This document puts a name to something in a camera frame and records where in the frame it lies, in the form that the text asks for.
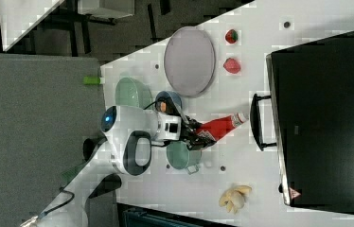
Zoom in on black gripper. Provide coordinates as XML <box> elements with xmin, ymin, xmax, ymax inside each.
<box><xmin>180</xmin><ymin>116</ymin><xmax>215</xmax><ymax>150</ymax></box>

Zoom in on red ketchup bottle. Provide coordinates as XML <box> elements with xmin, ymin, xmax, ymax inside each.
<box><xmin>196</xmin><ymin>113</ymin><xmax>247</xmax><ymax>142</ymax></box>

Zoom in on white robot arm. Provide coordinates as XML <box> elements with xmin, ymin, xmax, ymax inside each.
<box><xmin>20</xmin><ymin>105</ymin><xmax>216</xmax><ymax>227</ymax></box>

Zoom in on black toaster oven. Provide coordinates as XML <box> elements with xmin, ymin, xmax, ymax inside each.
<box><xmin>266</xmin><ymin>31</ymin><xmax>354</xmax><ymax>215</ymax></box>

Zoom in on green mug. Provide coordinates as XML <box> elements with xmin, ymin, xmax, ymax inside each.
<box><xmin>167</xmin><ymin>141</ymin><xmax>202</xmax><ymax>175</ymax></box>

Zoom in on blue small bowl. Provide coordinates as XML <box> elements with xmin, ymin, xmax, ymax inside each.
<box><xmin>155</xmin><ymin>91</ymin><xmax>182</xmax><ymax>115</ymax></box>

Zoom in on grey round plate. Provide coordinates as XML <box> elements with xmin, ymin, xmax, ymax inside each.
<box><xmin>164</xmin><ymin>26</ymin><xmax>216</xmax><ymax>96</ymax></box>

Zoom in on green oval colander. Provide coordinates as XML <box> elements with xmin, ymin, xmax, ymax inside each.
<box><xmin>115</xmin><ymin>78</ymin><xmax>152</xmax><ymax>109</ymax></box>

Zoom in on red strawberry toy green top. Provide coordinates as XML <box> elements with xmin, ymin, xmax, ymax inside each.
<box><xmin>224</xmin><ymin>29</ymin><xmax>239</xmax><ymax>44</ymax></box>

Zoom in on green marker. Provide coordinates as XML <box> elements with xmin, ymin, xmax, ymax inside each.
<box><xmin>83</xmin><ymin>76</ymin><xmax>105</xmax><ymax>85</ymax></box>

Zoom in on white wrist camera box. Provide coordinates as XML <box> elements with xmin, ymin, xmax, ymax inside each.
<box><xmin>157</xmin><ymin>113</ymin><xmax>182</xmax><ymax>141</ymax></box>

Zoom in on blue metal frame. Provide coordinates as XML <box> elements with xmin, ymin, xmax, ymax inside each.
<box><xmin>117</xmin><ymin>202</ymin><xmax>234</xmax><ymax>227</ymax></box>

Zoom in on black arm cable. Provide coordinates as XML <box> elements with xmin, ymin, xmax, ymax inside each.
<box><xmin>37</xmin><ymin>185</ymin><xmax>76</xmax><ymax>220</ymax></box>

